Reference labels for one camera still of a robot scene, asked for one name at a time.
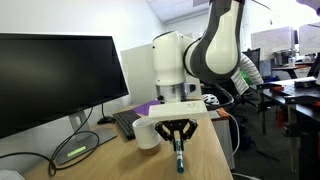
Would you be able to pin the white mug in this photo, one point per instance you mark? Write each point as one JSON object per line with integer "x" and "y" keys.
{"x": 146, "y": 135}

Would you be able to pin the black optical breadboard table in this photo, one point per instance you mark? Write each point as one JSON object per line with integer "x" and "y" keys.
{"x": 302, "y": 93}

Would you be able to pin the black keyboard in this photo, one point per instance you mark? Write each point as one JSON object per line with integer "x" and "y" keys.
{"x": 124, "y": 120}

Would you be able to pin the white power adapter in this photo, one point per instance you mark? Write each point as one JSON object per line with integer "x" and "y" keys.
{"x": 10, "y": 175}

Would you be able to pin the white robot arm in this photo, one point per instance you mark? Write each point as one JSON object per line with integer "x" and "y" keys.
{"x": 213, "y": 58}

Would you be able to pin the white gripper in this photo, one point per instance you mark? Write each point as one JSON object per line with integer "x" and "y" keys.
{"x": 176, "y": 111}

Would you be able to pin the black computer monitor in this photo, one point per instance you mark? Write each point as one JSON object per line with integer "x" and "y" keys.
{"x": 44, "y": 77}

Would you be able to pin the teal marker pen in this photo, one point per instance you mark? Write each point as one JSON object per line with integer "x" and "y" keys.
{"x": 179, "y": 154}

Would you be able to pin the black computer mouse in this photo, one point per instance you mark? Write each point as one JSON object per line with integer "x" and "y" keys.
{"x": 106, "y": 120}

